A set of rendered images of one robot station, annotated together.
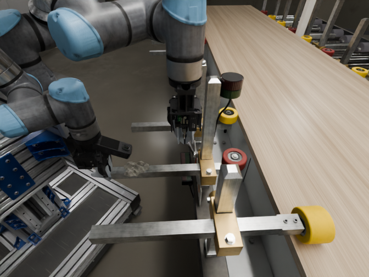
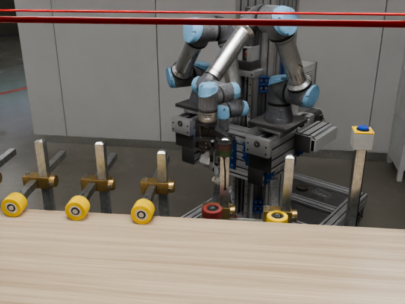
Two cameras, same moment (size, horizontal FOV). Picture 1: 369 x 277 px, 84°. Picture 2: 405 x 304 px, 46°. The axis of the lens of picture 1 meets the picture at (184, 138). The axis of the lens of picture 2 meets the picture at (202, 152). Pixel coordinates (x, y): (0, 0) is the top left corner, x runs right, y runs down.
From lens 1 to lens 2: 194 cm
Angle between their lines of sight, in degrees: 81
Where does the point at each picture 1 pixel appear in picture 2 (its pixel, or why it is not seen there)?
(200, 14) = (200, 93)
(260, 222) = (149, 191)
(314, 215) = (143, 201)
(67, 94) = not seen: hidden behind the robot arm
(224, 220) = (155, 180)
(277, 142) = (226, 234)
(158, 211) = not seen: outside the picture
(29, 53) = (275, 99)
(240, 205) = not seen: hidden behind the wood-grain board
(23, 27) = (279, 85)
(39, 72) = (274, 111)
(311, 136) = (231, 257)
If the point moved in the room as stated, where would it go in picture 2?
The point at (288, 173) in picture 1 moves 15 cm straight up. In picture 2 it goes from (188, 228) to (187, 192)
